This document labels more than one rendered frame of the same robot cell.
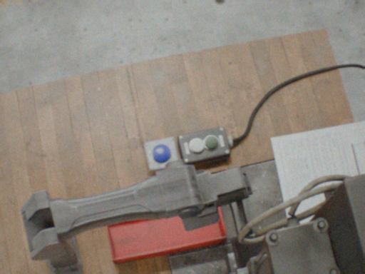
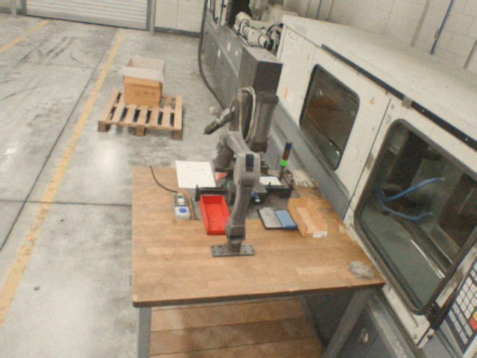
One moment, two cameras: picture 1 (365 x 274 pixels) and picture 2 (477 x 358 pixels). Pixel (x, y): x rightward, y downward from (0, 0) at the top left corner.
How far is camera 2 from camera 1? 1.63 m
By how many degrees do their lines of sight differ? 63
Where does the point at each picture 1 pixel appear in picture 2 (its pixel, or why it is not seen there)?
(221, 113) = (165, 197)
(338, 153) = (188, 173)
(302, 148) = (184, 180)
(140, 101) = (153, 218)
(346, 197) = (261, 63)
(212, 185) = not seen: hidden behind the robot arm
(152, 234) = (217, 221)
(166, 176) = (230, 133)
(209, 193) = not seen: hidden behind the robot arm
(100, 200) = (240, 145)
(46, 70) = not seen: outside the picture
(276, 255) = (267, 96)
